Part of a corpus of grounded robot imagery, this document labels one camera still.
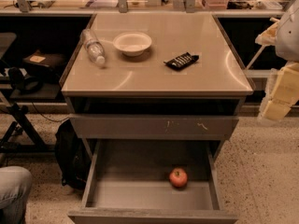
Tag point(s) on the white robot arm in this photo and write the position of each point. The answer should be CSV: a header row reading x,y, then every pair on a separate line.
x,y
287,38

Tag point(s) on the open middle drawer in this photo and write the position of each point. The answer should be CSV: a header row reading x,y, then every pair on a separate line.
x,y
128,183

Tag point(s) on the white bowl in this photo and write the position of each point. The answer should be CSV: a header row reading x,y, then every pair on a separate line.
x,y
132,43

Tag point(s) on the black box with label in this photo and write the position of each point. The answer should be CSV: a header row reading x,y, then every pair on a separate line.
x,y
38,63

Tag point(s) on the red apple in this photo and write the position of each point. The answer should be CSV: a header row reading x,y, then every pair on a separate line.
x,y
178,178

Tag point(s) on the black headphones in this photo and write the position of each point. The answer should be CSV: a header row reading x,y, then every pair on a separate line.
x,y
24,85

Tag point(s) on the closed top drawer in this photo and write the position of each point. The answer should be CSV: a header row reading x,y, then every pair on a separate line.
x,y
155,127

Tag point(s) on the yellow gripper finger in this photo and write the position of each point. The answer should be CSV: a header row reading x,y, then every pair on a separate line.
x,y
281,92
268,36

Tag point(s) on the grey drawer cabinet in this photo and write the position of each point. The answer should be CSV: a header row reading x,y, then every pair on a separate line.
x,y
143,85

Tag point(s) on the black snack bar wrapper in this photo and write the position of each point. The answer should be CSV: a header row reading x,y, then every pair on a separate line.
x,y
182,61

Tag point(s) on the black folding stand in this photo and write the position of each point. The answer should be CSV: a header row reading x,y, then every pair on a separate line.
x,y
20,124

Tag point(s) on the black backpack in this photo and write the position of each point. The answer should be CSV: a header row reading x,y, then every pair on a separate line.
x,y
72,157

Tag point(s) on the person's knee in jeans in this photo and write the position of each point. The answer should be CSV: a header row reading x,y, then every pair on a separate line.
x,y
15,187

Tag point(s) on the clear plastic water bottle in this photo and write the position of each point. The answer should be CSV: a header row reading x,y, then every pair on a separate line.
x,y
93,47

